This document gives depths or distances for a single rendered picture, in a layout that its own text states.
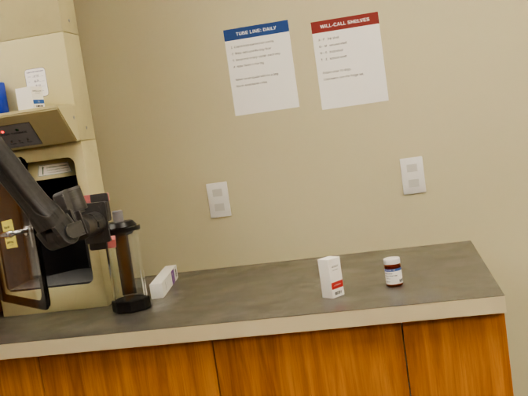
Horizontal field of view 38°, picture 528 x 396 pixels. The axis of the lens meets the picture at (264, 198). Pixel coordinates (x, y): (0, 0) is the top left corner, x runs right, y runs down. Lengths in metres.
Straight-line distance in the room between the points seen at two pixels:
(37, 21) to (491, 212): 1.46
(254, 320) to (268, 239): 0.74
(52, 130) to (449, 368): 1.18
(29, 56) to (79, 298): 0.69
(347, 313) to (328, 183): 0.77
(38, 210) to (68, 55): 0.57
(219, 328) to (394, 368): 0.42
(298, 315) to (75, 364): 0.58
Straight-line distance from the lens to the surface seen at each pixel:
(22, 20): 2.25
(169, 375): 1.92
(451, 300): 1.77
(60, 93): 2.19
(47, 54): 2.21
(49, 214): 1.78
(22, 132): 2.16
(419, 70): 2.44
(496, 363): 1.85
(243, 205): 2.50
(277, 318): 1.79
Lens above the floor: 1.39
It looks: 6 degrees down
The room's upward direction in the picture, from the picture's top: 8 degrees counter-clockwise
